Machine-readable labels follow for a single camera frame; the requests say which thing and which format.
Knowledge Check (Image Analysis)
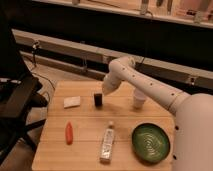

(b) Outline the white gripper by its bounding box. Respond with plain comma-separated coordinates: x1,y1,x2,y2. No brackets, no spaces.
102,74,119,95

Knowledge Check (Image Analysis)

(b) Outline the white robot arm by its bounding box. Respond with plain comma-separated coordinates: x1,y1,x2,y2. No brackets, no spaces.
102,56,213,171

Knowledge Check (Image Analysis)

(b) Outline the white paper cup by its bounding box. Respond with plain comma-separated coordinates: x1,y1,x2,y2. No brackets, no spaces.
133,89,147,109

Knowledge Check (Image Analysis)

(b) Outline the white sponge pad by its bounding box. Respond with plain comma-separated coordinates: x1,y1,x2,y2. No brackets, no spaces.
64,96,81,108

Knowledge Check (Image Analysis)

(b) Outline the orange carrot toy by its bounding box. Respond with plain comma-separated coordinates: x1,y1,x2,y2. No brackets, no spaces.
65,122,73,145

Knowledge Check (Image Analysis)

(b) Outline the green round plate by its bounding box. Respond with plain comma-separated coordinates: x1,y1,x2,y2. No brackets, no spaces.
131,123,170,164

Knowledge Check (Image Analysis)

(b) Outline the black office chair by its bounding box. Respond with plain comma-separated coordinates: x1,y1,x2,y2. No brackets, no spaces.
0,18,48,166

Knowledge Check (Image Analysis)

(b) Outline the black power cable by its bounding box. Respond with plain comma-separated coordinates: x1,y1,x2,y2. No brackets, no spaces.
22,53,56,103

